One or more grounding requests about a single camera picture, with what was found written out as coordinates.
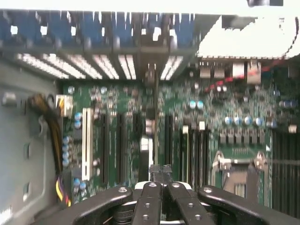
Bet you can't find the wide silver port housing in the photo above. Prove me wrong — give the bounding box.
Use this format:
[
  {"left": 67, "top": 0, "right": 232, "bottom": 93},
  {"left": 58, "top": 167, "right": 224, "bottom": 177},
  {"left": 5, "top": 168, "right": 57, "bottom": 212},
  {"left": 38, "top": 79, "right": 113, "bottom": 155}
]
[{"left": 232, "top": 62, "right": 246, "bottom": 79}]

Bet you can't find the black RAM slot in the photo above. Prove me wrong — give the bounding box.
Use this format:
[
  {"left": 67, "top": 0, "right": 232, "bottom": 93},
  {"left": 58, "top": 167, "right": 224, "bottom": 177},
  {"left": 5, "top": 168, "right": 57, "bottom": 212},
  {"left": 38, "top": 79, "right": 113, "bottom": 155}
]
[
  {"left": 202, "top": 131, "right": 209, "bottom": 186},
  {"left": 195, "top": 123, "right": 203, "bottom": 186},
  {"left": 189, "top": 131, "right": 196, "bottom": 186}
]

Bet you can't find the white power connector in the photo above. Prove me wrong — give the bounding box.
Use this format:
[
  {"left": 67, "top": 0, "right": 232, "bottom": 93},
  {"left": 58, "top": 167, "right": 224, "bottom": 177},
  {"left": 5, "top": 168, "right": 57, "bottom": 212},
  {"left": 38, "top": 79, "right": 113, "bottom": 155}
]
[{"left": 55, "top": 93, "right": 74, "bottom": 118}]

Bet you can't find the black sleeved power cable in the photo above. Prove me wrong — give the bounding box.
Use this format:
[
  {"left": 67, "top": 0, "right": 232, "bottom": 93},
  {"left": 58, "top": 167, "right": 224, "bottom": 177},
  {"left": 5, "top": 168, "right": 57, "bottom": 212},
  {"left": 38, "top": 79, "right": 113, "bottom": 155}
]
[{"left": 28, "top": 93, "right": 72, "bottom": 207}]

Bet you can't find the blue slot retention clip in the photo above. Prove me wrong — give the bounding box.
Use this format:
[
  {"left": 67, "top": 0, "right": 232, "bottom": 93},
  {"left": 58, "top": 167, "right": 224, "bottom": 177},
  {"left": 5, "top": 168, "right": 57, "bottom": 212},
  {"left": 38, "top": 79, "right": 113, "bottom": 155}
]
[
  {"left": 79, "top": 13, "right": 103, "bottom": 46},
  {"left": 0, "top": 11, "right": 11, "bottom": 46},
  {"left": 109, "top": 13, "right": 133, "bottom": 46},
  {"left": 170, "top": 13, "right": 195, "bottom": 46},
  {"left": 49, "top": 12, "right": 72, "bottom": 46},
  {"left": 18, "top": 11, "right": 42, "bottom": 46}
]

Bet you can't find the open black PC case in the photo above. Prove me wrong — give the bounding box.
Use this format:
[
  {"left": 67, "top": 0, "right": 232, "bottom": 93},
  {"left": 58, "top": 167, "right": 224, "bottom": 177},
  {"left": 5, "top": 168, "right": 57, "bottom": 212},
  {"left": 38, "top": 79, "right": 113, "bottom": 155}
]
[{"left": 0, "top": 9, "right": 300, "bottom": 225}]

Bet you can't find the tall silver port housing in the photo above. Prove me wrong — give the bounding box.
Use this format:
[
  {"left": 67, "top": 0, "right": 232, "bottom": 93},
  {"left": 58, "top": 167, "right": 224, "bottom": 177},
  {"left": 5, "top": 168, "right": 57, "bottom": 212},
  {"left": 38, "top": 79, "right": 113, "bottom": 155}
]
[{"left": 247, "top": 60, "right": 261, "bottom": 84}]

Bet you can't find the red black twisted wire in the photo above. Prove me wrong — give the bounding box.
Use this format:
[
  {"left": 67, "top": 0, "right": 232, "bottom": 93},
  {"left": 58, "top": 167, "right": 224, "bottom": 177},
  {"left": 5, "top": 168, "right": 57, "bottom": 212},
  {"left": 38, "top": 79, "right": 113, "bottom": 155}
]
[{"left": 205, "top": 65, "right": 290, "bottom": 92}]

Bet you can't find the white expansion slot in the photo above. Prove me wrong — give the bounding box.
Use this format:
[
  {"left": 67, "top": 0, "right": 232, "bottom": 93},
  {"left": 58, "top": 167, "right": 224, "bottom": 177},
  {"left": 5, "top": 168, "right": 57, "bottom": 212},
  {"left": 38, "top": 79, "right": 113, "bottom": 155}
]
[{"left": 82, "top": 107, "right": 94, "bottom": 181}]

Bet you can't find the long black expansion slot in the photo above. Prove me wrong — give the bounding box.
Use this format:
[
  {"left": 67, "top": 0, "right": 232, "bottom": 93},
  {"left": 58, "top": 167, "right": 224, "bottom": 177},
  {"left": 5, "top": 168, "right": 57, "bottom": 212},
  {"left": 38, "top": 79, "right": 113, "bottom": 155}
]
[
  {"left": 116, "top": 113, "right": 126, "bottom": 183},
  {"left": 100, "top": 113, "right": 110, "bottom": 183},
  {"left": 164, "top": 114, "right": 174, "bottom": 165}
]

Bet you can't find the green motherboard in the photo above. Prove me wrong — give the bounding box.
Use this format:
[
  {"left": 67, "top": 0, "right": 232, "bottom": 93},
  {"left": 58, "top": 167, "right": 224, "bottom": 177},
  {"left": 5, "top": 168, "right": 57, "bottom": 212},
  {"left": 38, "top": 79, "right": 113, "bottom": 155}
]
[{"left": 60, "top": 60, "right": 300, "bottom": 211}]

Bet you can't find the dark grey block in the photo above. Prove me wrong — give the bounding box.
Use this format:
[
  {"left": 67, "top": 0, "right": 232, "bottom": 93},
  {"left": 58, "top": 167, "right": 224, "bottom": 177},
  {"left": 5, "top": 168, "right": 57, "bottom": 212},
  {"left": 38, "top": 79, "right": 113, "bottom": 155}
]
[{"left": 248, "top": 0, "right": 284, "bottom": 7}]

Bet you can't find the metal socket cover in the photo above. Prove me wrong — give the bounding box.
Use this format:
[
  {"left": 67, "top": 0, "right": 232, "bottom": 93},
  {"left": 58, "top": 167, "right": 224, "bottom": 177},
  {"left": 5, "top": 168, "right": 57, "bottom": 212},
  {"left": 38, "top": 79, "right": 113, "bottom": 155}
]
[{"left": 246, "top": 163, "right": 265, "bottom": 202}]

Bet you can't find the metal slot cover plate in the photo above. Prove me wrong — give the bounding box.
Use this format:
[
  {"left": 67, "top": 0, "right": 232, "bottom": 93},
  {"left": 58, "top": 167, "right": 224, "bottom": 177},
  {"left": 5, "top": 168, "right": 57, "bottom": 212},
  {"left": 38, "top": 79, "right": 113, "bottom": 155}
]
[
  {"left": 114, "top": 44, "right": 141, "bottom": 80},
  {"left": 0, "top": 46, "right": 70, "bottom": 80},
  {"left": 86, "top": 44, "right": 120, "bottom": 80},
  {"left": 58, "top": 45, "right": 103, "bottom": 80},
  {"left": 160, "top": 43, "right": 196, "bottom": 80},
  {"left": 28, "top": 45, "right": 86, "bottom": 80}
]

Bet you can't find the small silver port housing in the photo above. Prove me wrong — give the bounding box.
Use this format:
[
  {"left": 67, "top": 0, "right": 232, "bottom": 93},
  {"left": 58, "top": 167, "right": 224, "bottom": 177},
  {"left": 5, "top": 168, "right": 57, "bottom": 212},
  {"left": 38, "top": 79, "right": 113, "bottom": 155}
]
[
  {"left": 200, "top": 62, "right": 211, "bottom": 79},
  {"left": 214, "top": 62, "right": 225, "bottom": 79}
]

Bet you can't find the CPU socket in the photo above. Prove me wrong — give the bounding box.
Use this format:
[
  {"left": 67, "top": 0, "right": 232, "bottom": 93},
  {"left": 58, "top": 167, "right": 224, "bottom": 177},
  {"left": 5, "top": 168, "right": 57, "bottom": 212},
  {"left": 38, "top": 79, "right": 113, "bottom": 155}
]
[{"left": 212, "top": 151, "right": 269, "bottom": 200}]

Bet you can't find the short black expansion slot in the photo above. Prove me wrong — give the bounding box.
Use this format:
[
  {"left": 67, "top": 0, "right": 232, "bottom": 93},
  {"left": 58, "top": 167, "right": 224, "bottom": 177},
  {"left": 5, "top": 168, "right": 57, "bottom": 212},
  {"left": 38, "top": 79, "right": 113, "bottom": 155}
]
[{"left": 132, "top": 114, "right": 141, "bottom": 132}]

